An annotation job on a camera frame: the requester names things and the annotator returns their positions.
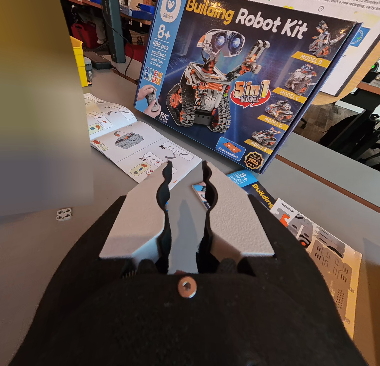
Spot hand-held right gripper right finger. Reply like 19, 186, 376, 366
197, 160, 275, 272

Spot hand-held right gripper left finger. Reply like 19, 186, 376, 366
99, 161, 173, 272

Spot yellow plastic bin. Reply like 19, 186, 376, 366
70, 36, 89, 88

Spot grey desk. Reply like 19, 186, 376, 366
0, 57, 380, 366

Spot blue manual booklet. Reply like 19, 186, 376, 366
191, 170, 277, 212

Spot open instruction booklet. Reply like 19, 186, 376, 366
83, 93, 202, 183

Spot orange sticker sheets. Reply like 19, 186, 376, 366
270, 198, 363, 340

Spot blue robot kit box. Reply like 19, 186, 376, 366
134, 0, 363, 175

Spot plain black backpack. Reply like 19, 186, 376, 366
320, 113, 380, 164

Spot black charger box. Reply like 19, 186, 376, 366
83, 52, 112, 70

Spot red storage bin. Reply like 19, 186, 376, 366
71, 23, 102, 48

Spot black tall device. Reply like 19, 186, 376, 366
101, 0, 126, 64

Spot black cable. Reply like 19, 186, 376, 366
110, 24, 138, 84

